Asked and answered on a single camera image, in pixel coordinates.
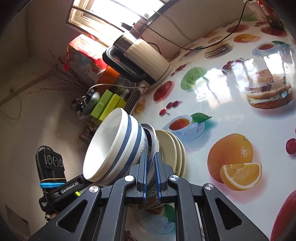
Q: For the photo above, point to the cream plate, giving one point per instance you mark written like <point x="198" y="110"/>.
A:
<point x="184" y="157"/>
<point x="179" y="153"/>
<point x="166" y="148"/>

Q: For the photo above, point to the grey handheld device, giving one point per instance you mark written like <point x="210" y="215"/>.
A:
<point x="93" y="100"/>

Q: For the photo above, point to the large white blue-striped bowl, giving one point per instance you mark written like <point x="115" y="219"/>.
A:
<point x="135" y="139"/>

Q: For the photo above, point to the window with metal bars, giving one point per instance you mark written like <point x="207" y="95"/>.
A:
<point x="120" y="11"/>

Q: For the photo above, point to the white electric kettle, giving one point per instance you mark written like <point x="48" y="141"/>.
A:
<point x="148" y="58"/>

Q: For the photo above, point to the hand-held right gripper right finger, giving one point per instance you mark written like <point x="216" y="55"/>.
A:
<point x="159" y="183"/>

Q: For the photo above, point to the dried twigs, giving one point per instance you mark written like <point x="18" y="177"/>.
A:
<point x="69" y="74"/>

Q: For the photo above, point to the stainless steel bowl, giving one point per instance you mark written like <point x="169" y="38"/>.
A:
<point x="151" y="141"/>

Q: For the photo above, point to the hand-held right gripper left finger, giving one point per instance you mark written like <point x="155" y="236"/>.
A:
<point x="142" y="180"/>

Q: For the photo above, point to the red gift bag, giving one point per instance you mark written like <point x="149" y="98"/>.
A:
<point x="81" y="55"/>

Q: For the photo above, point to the small white blue-striped bowl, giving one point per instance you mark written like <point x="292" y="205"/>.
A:
<point x="104" y="150"/>

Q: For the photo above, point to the food printed table cover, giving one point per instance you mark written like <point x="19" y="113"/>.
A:
<point x="219" y="115"/>

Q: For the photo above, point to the orange container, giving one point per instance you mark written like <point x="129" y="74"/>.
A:
<point x="108" y="74"/>

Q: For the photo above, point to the red label glass jar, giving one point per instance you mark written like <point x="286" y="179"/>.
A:
<point x="270" y="14"/>

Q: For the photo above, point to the grey ribbed tray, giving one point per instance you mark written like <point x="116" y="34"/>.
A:
<point x="133" y="99"/>

